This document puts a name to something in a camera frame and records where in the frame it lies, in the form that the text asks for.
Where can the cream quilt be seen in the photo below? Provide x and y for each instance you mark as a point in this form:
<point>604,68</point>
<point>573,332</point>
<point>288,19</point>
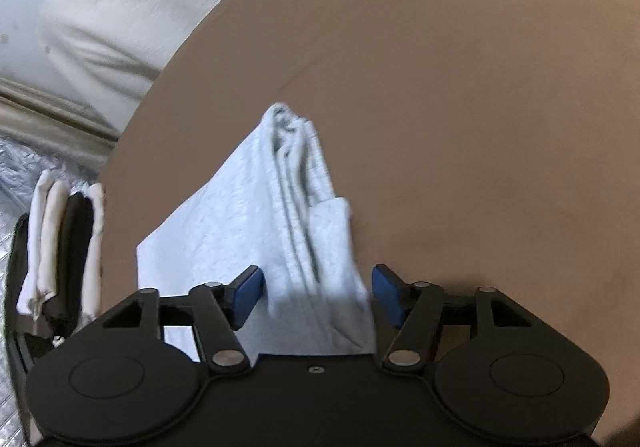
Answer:
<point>130,2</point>

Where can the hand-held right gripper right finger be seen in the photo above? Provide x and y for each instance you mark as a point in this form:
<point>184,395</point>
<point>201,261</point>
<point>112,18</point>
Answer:
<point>387,298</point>

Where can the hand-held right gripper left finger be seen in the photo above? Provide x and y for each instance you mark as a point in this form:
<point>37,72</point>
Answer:
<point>247,293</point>

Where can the white folded garment black trim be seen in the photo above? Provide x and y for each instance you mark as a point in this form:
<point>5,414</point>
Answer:
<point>94,247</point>

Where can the beige curtain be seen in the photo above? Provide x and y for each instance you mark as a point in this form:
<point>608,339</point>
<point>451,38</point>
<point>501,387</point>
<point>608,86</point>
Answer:
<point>45,112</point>

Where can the white folded top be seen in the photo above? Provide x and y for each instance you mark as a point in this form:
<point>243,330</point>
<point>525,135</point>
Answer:
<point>35,237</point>

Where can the silver quilted insulation sheet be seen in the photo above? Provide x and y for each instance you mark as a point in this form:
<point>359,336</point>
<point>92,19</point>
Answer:
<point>10,402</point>

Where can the light grey sweatshirt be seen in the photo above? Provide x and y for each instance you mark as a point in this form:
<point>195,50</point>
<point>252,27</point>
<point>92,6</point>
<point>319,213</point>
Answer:
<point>240,222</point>

